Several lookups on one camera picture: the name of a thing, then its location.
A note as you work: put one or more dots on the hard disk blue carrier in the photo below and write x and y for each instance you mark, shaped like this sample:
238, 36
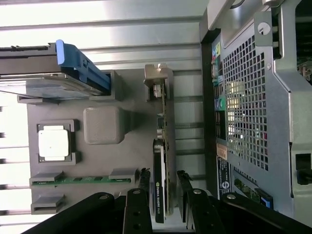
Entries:
36, 61

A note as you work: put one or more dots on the green RAM stick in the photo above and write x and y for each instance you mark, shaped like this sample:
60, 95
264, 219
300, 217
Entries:
80, 181

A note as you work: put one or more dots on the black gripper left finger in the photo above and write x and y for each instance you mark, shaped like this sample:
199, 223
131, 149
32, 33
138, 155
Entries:
136, 214

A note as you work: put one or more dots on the grey parts rack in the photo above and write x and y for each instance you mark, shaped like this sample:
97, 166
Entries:
102, 156

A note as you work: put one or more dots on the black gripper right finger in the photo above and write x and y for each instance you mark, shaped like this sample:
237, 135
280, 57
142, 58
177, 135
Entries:
202, 214

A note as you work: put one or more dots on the open grey PC case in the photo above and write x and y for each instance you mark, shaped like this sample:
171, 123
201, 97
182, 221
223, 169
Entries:
278, 97

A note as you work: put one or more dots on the silver CPU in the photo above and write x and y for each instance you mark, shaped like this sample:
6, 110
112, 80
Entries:
53, 143

